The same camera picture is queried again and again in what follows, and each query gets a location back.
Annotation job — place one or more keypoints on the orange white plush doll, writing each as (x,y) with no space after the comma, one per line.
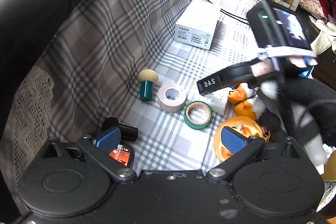
(246,102)

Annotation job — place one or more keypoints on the white phone box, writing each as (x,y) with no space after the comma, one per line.
(196,25)

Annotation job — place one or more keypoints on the right hand black glove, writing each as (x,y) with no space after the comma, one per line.
(307,107)

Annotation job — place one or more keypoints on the orange satin pouch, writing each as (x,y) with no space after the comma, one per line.
(233,135)

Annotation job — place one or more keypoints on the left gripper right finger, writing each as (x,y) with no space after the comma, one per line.
(243,150)

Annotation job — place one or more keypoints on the green tape roll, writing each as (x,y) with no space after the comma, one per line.
(198,115)

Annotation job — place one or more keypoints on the black makeup brush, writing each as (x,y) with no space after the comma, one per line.
(128,133)

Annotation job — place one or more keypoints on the mushroom brush green handle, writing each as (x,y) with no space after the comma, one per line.
(147,78)

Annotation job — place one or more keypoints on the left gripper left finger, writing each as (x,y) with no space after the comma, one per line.
(97,151)

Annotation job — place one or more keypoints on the pink floral clothes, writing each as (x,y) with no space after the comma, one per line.
(314,7)

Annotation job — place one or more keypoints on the black camera with screen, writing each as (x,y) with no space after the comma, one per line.
(279,34)

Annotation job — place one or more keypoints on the smartphone red screen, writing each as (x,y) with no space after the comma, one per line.
(122,153)

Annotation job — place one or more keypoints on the beige tape roll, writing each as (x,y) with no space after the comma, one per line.
(172,97)

